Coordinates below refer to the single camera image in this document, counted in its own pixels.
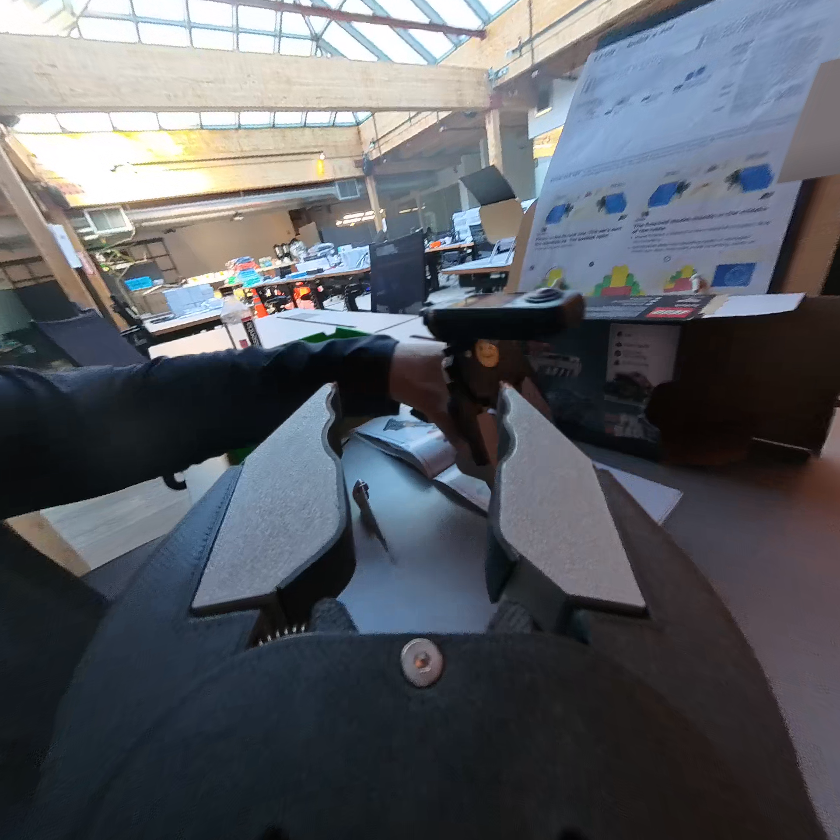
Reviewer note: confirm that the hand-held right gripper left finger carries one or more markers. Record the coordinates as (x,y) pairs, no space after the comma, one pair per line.
(282,512)

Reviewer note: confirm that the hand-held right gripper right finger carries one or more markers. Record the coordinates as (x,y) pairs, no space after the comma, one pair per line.
(558,518)

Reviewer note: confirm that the grey pointed lego piece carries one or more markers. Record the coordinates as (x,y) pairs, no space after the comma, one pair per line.
(363,497)

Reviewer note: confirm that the person's left forearm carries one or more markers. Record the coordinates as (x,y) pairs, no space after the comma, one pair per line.
(197,407)

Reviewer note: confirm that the black lego set box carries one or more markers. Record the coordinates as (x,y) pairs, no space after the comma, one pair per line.
(623,374)

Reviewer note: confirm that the open lego instruction booklet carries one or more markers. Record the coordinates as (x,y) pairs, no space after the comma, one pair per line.
(413,443)

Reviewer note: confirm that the person's left hand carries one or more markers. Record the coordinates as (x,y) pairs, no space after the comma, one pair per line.
(420,380)

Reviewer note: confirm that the white desk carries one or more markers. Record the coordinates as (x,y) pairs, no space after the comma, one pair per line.
(476,266)

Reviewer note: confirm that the white paper sheet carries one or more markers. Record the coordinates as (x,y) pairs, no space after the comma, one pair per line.
(643,495)

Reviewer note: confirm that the open cardboard box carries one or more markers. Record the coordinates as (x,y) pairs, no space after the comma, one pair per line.
(502,220)

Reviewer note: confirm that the black mesh office chair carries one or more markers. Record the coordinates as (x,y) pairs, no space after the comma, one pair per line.
(397,272)

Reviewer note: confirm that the green flat item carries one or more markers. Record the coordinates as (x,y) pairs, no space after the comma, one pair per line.
(341,335)

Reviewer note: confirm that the long wooden desk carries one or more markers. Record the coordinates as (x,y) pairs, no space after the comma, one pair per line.
(315,275)

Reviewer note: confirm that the orange traffic cone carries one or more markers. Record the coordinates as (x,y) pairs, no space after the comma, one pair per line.
(258,305)

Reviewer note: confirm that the printed instruction sheet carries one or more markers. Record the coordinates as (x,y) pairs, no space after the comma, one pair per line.
(656,131)

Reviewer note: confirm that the dark office chair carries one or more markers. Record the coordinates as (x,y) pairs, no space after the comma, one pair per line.
(85,341)

